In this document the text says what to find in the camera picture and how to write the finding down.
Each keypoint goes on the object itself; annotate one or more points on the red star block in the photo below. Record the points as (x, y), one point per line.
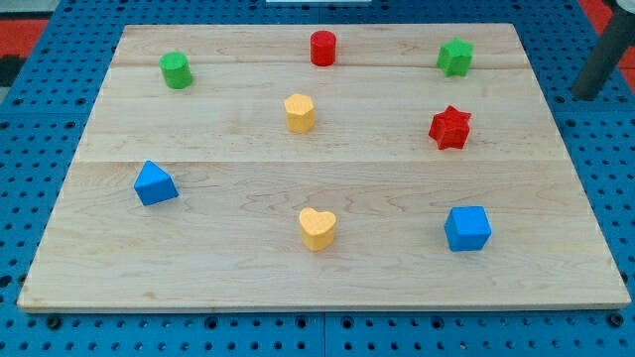
(450, 129)

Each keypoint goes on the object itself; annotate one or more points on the green star block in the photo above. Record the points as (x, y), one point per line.
(455, 57)

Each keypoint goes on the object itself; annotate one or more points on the yellow heart block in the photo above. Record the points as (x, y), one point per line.
(317, 228)

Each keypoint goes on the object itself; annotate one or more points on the yellow hexagon block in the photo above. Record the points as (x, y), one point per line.
(300, 113)

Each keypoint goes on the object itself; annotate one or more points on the wooden board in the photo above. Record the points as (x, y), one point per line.
(231, 241)

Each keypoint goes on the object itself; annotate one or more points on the red cylinder block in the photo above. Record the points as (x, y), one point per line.
(323, 48)

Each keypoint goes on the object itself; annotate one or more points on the blue cube block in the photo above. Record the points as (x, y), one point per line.
(467, 228)

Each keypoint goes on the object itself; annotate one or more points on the blue triangle block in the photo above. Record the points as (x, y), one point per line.
(154, 185)

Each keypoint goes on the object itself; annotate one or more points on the green cylinder block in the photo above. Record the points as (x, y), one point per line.
(175, 69)

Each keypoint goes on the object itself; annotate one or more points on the black cylindrical robot tool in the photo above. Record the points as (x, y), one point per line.
(615, 40)

